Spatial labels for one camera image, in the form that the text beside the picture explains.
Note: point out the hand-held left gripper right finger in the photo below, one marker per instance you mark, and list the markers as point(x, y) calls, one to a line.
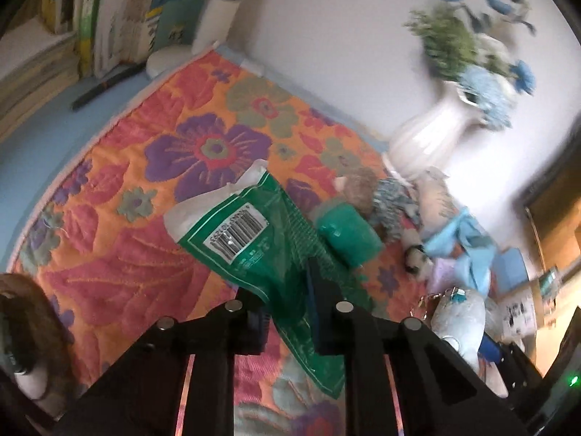
point(315, 309)

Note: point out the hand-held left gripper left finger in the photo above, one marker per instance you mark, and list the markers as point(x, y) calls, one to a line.
point(259, 331)

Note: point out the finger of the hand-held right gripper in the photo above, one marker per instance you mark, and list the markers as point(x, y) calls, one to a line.
point(491, 349)

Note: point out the green plastic packet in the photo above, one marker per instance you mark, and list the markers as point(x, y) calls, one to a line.
point(254, 254)

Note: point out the teal green roll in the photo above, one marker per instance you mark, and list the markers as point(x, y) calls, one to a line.
point(347, 236)

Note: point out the light blue cloth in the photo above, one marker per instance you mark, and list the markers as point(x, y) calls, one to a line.
point(472, 245)

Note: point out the brown plush toy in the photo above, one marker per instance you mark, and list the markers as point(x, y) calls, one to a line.
point(361, 190)

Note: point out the blue white patterned cloth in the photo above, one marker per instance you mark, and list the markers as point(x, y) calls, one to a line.
point(390, 204)

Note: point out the printed cardboard box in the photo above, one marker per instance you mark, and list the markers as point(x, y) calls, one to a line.
point(517, 313)

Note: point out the light blue box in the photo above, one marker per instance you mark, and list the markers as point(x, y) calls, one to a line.
point(510, 268)

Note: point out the purple plastic packet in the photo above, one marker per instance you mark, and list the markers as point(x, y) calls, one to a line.
point(442, 277)

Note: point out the small black white plush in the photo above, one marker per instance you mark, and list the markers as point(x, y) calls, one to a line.
point(417, 261)

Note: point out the floral orange mat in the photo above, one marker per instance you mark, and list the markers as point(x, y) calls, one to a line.
point(136, 254)

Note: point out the white ceramic vase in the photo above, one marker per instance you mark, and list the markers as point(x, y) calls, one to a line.
point(431, 141)

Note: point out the brown furry toy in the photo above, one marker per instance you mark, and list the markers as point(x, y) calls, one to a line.
point(31, 318)

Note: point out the white desk lamp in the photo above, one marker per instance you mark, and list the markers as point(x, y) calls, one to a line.
point(168, 60)

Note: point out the black pen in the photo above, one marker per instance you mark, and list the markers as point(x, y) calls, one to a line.
point(97, 91)

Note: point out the blue and white flower bouquet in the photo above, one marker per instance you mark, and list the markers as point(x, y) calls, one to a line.
point(445, 41)

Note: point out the row of upright books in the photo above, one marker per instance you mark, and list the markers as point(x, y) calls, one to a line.
point(127, 13)

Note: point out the stack of flat books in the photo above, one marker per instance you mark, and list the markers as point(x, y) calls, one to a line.
point(31, 72)

